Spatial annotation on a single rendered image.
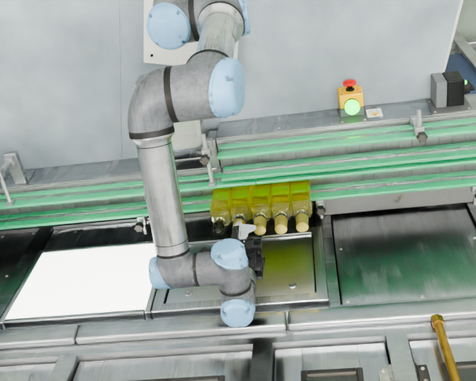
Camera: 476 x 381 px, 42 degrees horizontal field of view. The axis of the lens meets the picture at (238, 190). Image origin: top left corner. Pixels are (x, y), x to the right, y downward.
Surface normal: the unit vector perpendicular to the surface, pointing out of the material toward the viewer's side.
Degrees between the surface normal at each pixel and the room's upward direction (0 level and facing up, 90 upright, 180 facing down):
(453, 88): 0
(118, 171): 90
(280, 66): 0
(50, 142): 0
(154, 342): 90
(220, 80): 33
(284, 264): 90
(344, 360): 90
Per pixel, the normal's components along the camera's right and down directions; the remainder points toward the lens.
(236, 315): -0.07, 0.50
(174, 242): 0.32, 0.22
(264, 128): -0.15, -0.86
